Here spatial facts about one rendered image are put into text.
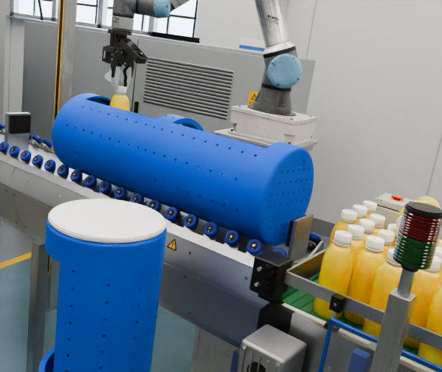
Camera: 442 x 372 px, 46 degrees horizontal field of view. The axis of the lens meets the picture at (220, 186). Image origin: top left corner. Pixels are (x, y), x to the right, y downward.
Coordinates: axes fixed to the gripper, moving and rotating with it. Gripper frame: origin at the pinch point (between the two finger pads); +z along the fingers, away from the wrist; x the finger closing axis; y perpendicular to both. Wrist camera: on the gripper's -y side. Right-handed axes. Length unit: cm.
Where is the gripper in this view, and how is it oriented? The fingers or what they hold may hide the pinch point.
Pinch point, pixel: (121, 88)
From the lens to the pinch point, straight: 191.1
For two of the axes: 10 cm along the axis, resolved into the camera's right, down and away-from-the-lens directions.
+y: -7.9, -2.7, 5.5
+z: -1.4, 9.5, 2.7
